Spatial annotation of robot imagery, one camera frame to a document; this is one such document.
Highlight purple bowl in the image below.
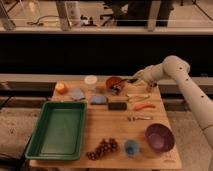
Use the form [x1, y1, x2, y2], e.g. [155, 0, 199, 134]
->
[145, 123, 175, 153]

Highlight green plastic tray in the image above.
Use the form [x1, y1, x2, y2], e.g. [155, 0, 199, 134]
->
[25, 102, 87, 161]

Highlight blue plastic cup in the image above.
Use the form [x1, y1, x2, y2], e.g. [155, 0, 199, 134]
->
[124, 140, 139, 157]

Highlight red bowl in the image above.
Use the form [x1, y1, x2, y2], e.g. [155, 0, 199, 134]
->
[105, 76, 125, 95]

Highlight small metal cup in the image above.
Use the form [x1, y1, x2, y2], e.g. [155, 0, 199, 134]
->
[146, 82, 157, 93]

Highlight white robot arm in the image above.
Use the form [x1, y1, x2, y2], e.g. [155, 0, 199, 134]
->
[133, 55, 213, 149]

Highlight grey blue cloth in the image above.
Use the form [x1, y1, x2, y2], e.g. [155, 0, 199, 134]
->
[70, 88, 85, 101]

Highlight yellow green tongs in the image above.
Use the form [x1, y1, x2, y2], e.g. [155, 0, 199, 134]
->
[126, 94, 150, 102]

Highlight wooden board table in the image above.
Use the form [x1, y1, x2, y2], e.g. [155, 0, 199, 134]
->
[28, 89, 182, 171]

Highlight white cup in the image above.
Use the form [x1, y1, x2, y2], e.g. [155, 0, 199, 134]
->
[84, 75, 98, 90]

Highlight dark grape bunch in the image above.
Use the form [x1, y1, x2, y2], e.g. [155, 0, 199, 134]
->
[86, 138, 119, 161]

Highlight black rectangular block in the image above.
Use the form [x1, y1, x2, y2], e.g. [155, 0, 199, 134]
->
[108, 102, 127, 110]

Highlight orange carrot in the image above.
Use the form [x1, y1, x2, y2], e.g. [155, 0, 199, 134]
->
[133, 104, 155, 111]

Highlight orange fruit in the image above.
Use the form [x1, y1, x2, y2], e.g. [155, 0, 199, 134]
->
[55, 83, 68, 94]

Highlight blue sponge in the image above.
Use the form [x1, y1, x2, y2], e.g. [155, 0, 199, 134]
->
[90, 95, 107, 105]

